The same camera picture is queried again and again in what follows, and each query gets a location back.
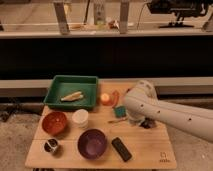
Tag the black brush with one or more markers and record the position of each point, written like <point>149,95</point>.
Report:
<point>147,125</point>

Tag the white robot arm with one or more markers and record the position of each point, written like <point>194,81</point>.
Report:
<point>141,101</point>

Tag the green plastic tray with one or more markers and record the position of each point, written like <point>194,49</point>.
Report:
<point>64,85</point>

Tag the orange round fruit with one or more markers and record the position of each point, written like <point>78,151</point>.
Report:
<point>105,99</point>

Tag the green sponge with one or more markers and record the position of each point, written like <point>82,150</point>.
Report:
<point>120,111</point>

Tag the white cup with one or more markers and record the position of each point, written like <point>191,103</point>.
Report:
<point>80,118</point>

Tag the purple bowl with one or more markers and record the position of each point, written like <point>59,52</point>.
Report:
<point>92,144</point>

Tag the black rectangular remote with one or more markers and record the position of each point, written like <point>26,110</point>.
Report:
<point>121,149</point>

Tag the orange bowl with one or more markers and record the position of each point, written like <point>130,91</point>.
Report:
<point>54,123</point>

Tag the small metal tin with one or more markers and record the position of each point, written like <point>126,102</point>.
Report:
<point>51,146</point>

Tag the black monitor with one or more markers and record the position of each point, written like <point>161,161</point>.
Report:
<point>181,9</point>

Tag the right metal post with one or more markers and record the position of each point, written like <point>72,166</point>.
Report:
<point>124,11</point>

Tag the metal post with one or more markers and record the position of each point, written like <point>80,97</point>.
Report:
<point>124,11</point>
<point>61,17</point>

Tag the left metal post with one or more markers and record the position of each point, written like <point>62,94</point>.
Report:
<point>61,17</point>

